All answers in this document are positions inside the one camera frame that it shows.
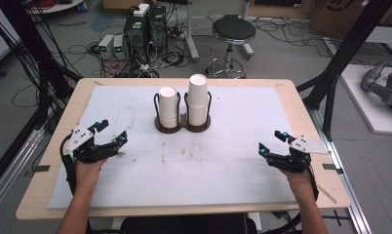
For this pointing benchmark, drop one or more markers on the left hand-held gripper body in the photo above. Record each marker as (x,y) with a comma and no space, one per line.
(86,151)

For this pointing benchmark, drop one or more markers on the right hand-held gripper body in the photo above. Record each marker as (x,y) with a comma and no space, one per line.
(294,161)

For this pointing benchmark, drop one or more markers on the short stack of paper cups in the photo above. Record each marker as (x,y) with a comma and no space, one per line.
(168,112)

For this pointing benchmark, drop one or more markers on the dark double cup holder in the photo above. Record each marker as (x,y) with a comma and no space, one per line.
(183,125)

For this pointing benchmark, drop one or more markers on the person's right hand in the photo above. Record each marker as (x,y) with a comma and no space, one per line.
(299,182)

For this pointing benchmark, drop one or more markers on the person's left hand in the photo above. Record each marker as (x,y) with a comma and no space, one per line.
(86,175)

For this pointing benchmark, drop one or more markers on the wooden table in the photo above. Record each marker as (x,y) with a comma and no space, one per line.
(314,130)

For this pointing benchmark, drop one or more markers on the black tape strip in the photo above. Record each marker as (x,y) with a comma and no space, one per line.
(41,168)
(332,167)

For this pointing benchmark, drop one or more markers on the thin wooden stick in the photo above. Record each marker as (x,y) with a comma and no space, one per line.
(326,194)

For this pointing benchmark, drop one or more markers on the black tape cross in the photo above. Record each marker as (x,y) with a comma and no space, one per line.
(337,217)

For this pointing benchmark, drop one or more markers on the white foam mat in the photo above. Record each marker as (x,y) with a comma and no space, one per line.
(184,175)

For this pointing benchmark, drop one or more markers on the grey power supply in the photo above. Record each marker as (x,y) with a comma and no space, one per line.
(119,47)
(105,46)

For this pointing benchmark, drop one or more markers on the white floor board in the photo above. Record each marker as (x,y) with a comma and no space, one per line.
(363,107)

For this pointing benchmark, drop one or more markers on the tall stack of paper cups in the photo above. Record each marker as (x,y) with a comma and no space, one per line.
(198,97)

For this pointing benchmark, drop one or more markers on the black computer tower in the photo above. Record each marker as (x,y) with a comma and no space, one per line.
(158,27)
(137,35)

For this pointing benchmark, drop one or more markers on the person's black-clothed lap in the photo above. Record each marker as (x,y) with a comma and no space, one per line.
(187,226)

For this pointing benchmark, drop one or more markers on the black round stool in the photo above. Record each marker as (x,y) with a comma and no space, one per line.
(233,31)

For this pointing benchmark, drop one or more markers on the white box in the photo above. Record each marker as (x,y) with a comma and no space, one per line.
(141,9)

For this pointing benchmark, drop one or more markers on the white table leg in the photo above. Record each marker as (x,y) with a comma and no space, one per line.
(191,35)

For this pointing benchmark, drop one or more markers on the cardboard box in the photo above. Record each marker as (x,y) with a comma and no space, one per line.
(340,18)

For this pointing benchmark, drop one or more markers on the black frame post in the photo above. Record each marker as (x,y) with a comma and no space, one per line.
(343,55)
(28,42)

